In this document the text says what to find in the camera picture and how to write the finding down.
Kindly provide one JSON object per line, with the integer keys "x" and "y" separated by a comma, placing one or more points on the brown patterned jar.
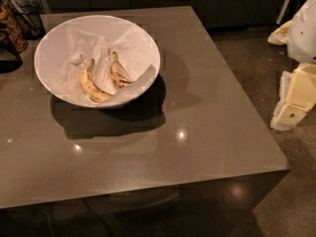
{"x": 9, "y": 24}

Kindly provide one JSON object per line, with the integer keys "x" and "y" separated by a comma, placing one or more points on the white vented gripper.
{"x": 303, "y": 34}

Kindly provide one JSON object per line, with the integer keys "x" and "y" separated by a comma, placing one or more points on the spotted yellow banana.
{"x": 117, "y": 73}
{"x": 89, "y": 87}

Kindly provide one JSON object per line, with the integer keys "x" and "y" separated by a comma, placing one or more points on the white crumpled paper liner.
{"x": 137, "y": 54}

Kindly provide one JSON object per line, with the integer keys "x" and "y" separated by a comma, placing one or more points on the white bowl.
{"x": 53, "y": 49}

